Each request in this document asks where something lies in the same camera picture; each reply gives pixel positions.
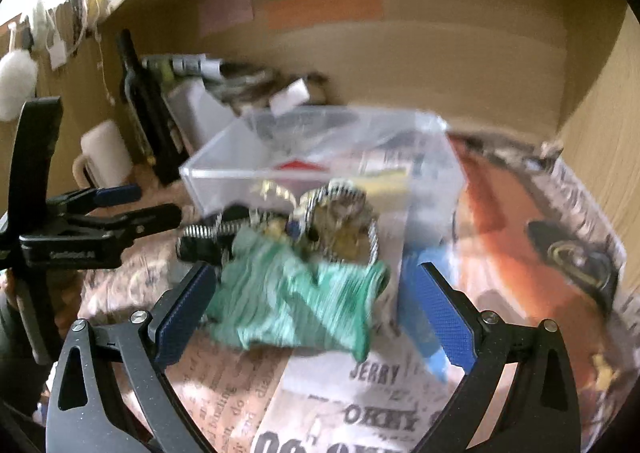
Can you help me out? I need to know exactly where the white fluffy pompom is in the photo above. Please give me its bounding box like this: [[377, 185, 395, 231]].
[[0, 49, 38, 123]]

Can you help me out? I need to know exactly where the black gold headband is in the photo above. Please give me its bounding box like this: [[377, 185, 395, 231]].
[[176, 204, 319, 265]]

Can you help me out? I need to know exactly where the green knitted cloth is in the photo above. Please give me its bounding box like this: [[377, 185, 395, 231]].
[[205, 228, 390, 362]]

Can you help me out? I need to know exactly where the clear plastic box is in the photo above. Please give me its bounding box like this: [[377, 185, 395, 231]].
[[180, 106, 465, 327]]

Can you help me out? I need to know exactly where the red fabric pouch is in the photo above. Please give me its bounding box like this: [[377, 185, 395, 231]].
[[278, 160, 326, 173]]

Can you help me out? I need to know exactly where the cream ceramic mug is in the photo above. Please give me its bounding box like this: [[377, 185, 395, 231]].
[[72, 120, 134, 189]]

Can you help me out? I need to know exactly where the rolled newspaper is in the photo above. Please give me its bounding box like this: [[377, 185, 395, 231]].
[[141, 54, 224, 82]]

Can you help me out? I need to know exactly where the dark wine bottle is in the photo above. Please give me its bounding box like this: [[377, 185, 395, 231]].
[[117, 28, 188, 186]]

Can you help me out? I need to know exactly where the pink sticky note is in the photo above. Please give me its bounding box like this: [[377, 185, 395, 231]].
[[198, 0, 254, 37]]

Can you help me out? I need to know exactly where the white card box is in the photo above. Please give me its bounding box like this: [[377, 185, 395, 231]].
[[269, 78, 310, 117]]

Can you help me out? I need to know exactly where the white plastic sheet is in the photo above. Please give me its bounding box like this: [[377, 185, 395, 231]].
[[166, 78, 236, 155]]

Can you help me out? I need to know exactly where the orange sticky note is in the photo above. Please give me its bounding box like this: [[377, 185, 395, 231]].
[[264, 0, 384, 31]]

